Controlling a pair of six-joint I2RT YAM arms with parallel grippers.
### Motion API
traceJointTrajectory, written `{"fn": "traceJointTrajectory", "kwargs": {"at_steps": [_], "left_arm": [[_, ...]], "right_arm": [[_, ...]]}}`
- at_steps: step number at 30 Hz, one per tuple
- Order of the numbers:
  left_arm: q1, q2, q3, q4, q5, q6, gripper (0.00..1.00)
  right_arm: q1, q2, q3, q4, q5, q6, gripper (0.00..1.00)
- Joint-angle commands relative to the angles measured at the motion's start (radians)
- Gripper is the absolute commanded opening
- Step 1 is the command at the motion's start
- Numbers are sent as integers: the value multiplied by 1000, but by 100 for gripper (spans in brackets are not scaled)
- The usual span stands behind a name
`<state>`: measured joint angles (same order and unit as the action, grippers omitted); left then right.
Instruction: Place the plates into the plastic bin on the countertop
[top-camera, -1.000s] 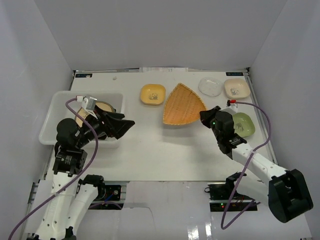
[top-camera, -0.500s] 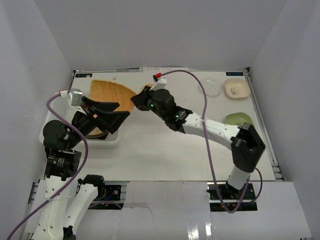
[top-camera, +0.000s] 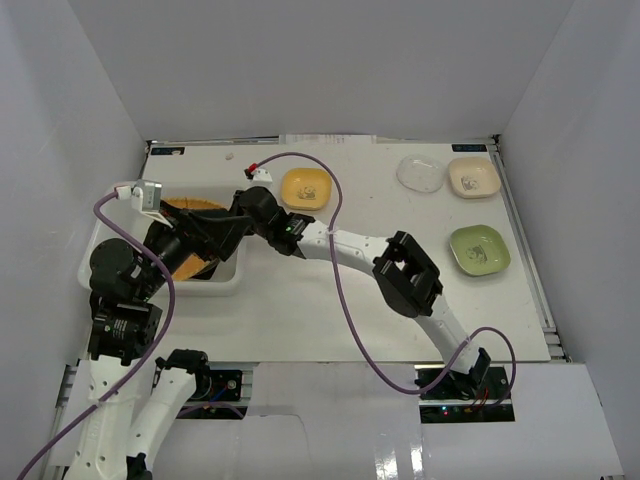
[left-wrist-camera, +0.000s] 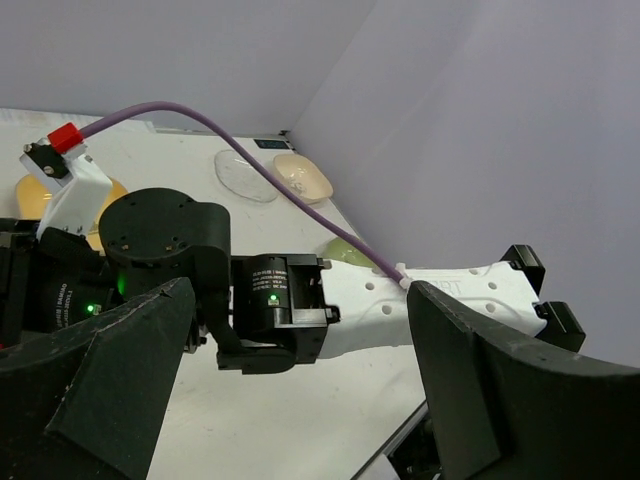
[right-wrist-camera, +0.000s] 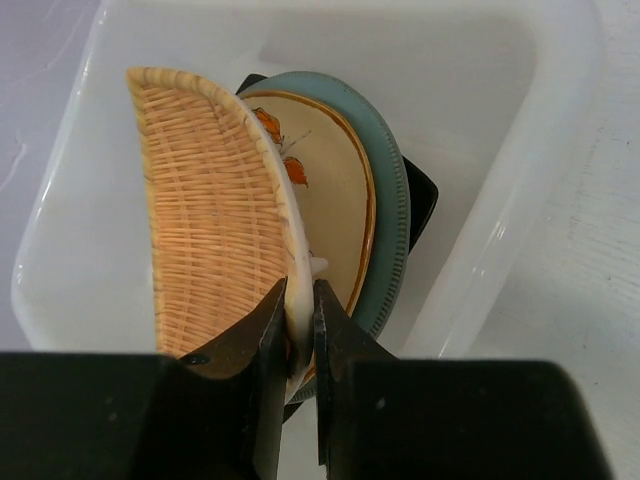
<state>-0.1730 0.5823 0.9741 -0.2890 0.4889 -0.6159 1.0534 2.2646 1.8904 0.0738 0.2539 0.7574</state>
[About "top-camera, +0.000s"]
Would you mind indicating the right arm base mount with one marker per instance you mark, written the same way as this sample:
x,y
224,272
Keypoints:
x,y
445,405

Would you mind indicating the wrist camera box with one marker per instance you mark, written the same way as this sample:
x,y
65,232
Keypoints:
x,y
258,176
145,198

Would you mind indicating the yellow square panda dish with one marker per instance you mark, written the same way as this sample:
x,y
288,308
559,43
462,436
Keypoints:
x,y
306,189

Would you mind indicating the white plastic bin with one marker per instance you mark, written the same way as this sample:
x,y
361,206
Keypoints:
x,y
227,276

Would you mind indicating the clear glass small dish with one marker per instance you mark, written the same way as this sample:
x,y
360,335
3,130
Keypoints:
x,y
420,173

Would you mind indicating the woven bamboo triangular tray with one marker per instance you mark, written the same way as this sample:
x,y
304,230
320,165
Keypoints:
x,y
197,205

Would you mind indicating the papers at table back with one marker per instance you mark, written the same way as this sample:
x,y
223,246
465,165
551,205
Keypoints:
x,y
326,139

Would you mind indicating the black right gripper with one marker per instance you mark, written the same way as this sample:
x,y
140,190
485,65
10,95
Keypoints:
x,y
236,209

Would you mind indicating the cream square panda dish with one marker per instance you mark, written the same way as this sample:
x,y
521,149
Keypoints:
x,y
473,177

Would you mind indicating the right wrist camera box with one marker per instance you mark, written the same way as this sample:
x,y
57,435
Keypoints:
x,y
258,176

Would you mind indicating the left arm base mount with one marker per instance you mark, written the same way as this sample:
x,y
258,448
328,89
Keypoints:
x,y
218,385

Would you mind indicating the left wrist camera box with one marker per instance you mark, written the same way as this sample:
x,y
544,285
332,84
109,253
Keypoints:
x,y
145,198

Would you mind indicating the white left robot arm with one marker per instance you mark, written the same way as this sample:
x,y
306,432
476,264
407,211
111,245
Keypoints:
x,y
134,397

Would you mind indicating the green square panda dish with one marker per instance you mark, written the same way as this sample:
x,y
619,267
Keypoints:
x,y
479,250

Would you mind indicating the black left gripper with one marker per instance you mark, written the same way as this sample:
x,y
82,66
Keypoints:
x,y
176,232

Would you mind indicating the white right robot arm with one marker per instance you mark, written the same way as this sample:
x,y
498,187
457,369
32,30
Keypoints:
x,y
408,279

